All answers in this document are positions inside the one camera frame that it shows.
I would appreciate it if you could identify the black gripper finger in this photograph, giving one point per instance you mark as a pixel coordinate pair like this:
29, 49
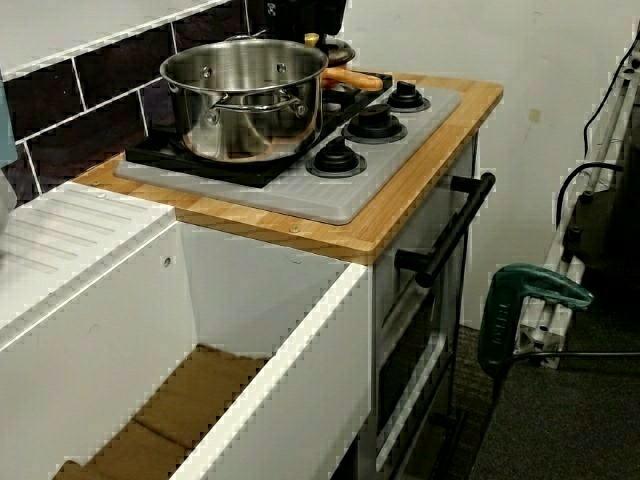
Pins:
277, 15
332, 15

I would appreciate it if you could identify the amber glass lid yellow knob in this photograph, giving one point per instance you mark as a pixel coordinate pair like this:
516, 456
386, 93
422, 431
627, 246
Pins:
337, 52

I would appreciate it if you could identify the orange toy saucepan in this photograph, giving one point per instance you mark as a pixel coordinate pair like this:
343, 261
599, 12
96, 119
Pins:
355, 79

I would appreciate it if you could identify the black burner grate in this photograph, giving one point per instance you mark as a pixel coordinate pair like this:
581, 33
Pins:
160, 160
357, 100

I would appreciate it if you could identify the black stove knob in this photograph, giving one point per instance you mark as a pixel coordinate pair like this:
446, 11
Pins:
375, 122
336, 160
407, 97

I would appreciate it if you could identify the stainless steel pot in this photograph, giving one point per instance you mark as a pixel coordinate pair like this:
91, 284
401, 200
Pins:
250, 125

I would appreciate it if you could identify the grey stove top panel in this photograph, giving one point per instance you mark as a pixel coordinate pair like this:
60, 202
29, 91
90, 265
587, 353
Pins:
325, 200

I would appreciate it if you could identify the wooden countertop with stove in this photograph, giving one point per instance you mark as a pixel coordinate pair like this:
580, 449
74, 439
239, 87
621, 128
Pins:
400, 200

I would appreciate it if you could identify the white backsplash ledge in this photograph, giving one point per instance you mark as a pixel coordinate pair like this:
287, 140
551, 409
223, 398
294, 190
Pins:
75, 25

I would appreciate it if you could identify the dark tile backsplash panel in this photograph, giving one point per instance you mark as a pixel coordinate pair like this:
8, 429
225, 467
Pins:
50, 100

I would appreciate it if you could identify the teal box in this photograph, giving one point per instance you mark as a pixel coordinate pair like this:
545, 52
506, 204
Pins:
6, 125

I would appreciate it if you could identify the green clamp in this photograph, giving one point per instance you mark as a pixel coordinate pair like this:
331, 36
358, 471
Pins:
500, 320

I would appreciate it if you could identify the oven door with window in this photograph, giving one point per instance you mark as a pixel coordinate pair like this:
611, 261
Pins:
415, 360

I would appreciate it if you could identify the white sink basin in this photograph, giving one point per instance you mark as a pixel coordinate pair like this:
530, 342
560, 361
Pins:
100, 325

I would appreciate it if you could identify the black object on floor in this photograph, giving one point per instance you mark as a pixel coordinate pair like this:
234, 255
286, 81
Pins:
610, 240

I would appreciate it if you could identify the brown cardboard sheet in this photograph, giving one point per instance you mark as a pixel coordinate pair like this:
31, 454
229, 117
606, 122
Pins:
190, 400

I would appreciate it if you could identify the aluminium frame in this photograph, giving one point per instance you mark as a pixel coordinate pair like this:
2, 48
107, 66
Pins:
545, 335

